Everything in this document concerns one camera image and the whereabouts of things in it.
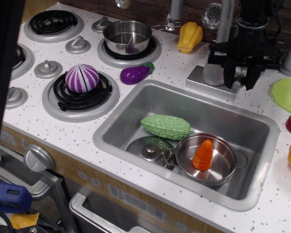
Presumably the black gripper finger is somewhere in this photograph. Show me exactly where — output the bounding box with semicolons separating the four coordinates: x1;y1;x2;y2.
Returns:
223;60;237;89
245;62;265;91

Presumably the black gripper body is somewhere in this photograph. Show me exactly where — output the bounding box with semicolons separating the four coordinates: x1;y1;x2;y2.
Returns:
208;42;287;70

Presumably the silver faucet lever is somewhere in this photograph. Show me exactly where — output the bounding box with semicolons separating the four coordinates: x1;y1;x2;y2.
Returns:
232;67;247;89

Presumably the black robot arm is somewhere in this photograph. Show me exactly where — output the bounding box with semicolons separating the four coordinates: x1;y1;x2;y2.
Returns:
208;0;286;90

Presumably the silver toy faucet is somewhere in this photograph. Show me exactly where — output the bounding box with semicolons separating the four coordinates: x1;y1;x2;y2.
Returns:
185;0;239;102

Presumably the green plastic plate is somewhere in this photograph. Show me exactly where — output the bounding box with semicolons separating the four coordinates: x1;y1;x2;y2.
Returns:
272;78;291;112

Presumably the yellow toy bell pepper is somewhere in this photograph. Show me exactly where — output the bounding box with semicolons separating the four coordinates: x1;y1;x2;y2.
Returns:
177;21;203;54

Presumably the hanging slotted spoon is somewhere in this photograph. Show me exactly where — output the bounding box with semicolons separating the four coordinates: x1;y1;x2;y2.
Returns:
201;2;222;30

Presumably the back right stove burner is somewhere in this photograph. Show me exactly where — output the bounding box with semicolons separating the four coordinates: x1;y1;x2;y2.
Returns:
97;36;162;68

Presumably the stove burner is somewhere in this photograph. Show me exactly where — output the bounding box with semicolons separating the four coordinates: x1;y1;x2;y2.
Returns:
42;72;119;123
24;10;84;43
11;44;34;80
97;36;162;68

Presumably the green toy bitter gourd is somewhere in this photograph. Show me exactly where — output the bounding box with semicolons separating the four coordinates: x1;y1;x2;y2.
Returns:
140;115;194;140

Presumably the steel pot in sink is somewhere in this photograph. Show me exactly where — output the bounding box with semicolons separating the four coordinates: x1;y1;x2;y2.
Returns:
175;133;248;188

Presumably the orange toy carrot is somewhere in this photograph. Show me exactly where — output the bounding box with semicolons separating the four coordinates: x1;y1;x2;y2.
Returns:
192;140;213;171

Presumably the purple toy eggplant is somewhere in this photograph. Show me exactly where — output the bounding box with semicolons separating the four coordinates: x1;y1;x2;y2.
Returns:
120;62;154;85

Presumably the steel pot on burner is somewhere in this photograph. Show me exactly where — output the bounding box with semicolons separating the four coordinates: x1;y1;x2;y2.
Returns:
103;20;153;55

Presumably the steel pot lid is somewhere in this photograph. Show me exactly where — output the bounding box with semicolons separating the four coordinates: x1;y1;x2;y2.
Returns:
126;136;176;170

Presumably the metal sink basin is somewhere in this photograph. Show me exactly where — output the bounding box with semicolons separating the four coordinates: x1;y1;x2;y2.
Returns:
93;80;280;211

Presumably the hanging metal spoon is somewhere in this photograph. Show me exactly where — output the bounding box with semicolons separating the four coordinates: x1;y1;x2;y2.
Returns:
115;0;131;9

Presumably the silver stove knob top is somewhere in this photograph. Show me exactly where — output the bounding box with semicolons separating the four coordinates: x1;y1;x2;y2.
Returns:
91;17;111;33

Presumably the silver stove knob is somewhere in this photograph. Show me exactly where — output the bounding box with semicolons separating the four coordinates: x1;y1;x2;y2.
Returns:
65;36;91;54
91;17;111;33
5;87;28;109
34;60;63;79

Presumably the purple white toy onion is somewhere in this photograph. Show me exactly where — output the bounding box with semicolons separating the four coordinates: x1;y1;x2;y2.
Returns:
65;64;100;93

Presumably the front right stove burner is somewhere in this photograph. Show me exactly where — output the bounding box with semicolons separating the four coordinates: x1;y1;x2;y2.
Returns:
42;72;119;123

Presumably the silver stove knob middle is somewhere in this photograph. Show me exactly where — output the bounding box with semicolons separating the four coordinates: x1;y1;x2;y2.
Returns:
65;36;91;54

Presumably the silver stove knob lower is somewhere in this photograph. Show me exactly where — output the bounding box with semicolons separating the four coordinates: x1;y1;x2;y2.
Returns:
34;60;63;79

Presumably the back left stove burner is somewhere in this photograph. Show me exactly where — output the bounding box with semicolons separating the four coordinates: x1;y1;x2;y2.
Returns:
24;10;84;43

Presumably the silver oven dial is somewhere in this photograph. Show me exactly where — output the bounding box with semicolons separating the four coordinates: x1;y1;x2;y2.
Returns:
23;144;55;173

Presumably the silver stove knob left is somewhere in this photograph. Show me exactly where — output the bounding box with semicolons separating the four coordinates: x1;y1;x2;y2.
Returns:
5;87;28;109

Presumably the blue clamp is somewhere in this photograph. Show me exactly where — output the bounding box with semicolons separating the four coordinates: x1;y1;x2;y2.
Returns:
0;183;33;214

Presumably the yellow cloth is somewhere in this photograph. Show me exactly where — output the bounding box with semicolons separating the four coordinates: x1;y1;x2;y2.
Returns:
10;212;39;230

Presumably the silver oven door handle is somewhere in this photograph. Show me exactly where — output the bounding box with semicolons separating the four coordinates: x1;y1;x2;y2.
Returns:
69;192;164;233

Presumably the black foreground post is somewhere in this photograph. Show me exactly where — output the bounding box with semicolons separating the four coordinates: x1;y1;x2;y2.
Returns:
0;0;27;185

